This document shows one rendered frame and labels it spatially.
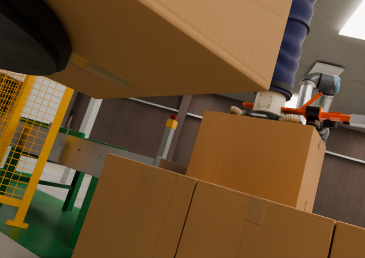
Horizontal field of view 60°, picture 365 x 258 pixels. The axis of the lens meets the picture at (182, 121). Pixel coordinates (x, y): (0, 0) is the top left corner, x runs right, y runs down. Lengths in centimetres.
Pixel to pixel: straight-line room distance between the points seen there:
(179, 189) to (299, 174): 69
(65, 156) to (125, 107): 1007
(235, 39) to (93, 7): 11
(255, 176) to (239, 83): 131
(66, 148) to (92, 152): 23
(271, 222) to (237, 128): 85
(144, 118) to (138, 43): 1154
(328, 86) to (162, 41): 220
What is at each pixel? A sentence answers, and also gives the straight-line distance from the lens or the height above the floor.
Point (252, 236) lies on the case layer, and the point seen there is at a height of 44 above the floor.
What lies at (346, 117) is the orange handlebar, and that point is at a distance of 179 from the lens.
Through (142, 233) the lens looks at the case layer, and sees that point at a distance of 109.
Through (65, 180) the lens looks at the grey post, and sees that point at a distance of 500.
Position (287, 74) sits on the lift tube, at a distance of 189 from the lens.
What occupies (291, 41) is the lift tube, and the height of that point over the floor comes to 146.
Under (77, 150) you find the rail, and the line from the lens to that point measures 204.
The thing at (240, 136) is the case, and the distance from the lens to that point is 167.
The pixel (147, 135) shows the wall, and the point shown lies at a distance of 1166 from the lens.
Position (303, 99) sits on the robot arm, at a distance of 227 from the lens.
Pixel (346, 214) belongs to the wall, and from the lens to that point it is 1197.
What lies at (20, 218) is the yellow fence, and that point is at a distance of 216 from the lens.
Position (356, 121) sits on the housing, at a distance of 178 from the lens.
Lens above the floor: 52
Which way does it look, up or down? 11 degrees up
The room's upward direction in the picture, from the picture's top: 17 degrees clockwise
